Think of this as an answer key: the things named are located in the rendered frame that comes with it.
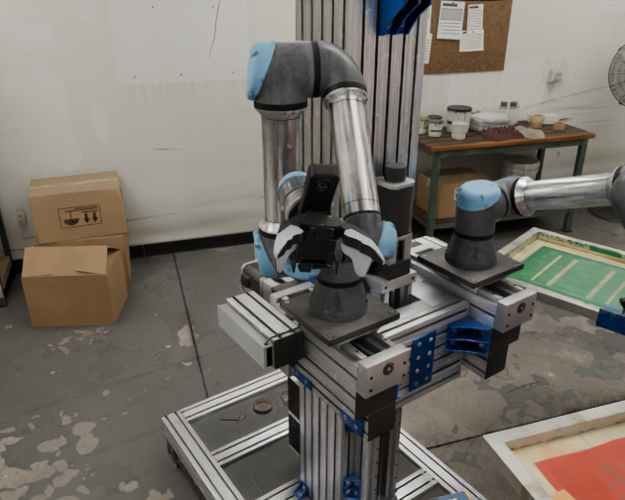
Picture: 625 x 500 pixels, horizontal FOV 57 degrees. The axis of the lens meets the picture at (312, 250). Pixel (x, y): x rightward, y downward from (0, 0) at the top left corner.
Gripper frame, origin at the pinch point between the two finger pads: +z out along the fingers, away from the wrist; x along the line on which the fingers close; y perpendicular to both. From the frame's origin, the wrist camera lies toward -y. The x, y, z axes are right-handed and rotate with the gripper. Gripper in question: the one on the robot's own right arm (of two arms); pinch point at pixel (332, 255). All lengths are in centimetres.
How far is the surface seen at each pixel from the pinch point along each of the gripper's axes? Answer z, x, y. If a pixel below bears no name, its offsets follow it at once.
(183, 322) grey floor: -262, 23, 173
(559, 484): -19, -68, 64
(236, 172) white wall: -381, -11, 104
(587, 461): -25, -78, 62
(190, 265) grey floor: -347, 20, 172
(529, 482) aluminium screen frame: -18, -58, 61
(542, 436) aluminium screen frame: -32, -70, 61
